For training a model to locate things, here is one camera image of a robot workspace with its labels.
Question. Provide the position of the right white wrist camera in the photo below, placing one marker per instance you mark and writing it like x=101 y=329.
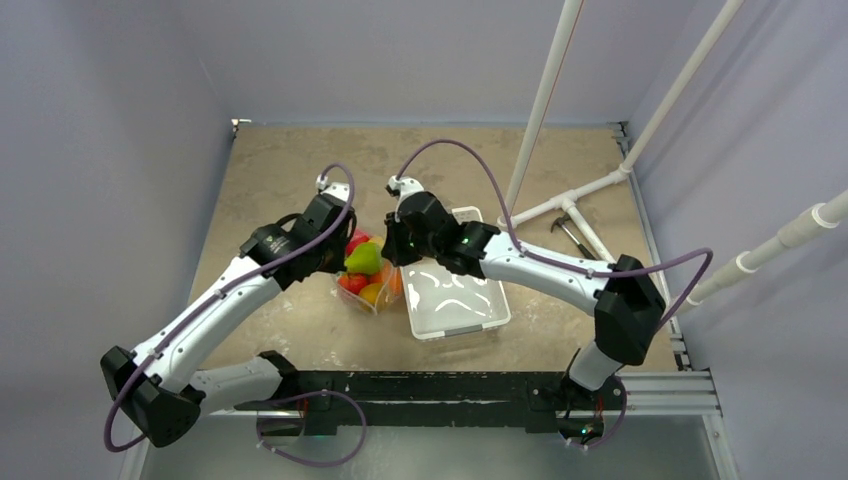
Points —
x=401 y=188

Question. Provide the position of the white plastic basket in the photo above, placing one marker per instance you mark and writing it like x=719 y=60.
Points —
x=441 y=304

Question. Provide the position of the clear zip top bag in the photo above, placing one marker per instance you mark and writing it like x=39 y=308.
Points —
x=370 y=282

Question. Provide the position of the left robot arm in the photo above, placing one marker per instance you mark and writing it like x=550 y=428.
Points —
x=159 y=389

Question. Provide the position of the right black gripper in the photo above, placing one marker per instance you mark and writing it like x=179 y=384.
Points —
x=397 y=248

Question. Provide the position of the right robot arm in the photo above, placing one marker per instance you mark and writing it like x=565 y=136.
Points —
x=623 y=301

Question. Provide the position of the metal clamp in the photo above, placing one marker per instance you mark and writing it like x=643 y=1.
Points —
x=561 y=223

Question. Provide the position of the orange toy fruit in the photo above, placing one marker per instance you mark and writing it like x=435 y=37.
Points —
x=392 y=278

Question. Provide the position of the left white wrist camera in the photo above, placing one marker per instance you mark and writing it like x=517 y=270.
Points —
x=341 y=191

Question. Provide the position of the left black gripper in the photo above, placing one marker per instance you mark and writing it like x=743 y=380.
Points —
x=337 y=263

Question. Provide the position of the red strawberry toy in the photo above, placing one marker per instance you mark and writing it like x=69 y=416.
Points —
x=353 y=283

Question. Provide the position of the white jointed pipe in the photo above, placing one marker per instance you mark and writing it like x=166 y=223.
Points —
x=813 y=223

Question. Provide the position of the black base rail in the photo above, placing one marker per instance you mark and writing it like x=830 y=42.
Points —
x=536 y=402

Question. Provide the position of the orange-yellow potato toy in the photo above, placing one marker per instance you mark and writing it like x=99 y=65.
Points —
x=374 y=295

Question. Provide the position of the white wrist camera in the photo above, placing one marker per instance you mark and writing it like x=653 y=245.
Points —
x=341 y=191
x=401 y=188

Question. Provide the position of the red apple toy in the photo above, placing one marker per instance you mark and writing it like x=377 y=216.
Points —
x=358 y=237

